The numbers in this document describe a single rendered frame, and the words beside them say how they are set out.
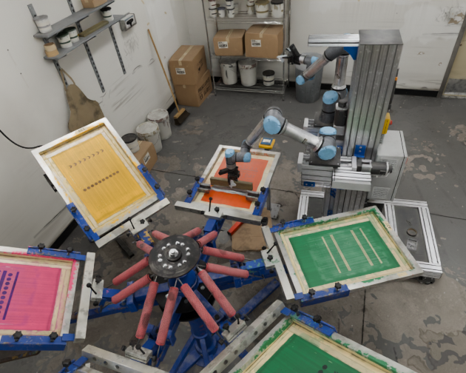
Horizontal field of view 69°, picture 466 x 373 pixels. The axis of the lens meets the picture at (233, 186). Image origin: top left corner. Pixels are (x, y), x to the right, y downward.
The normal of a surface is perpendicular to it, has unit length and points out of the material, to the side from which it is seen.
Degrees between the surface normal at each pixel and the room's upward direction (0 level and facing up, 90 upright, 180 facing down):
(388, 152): 0
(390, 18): 90
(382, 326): 0
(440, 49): 90
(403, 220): 0
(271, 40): 88
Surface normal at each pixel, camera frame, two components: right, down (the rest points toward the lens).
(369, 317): -0.09, -0.72
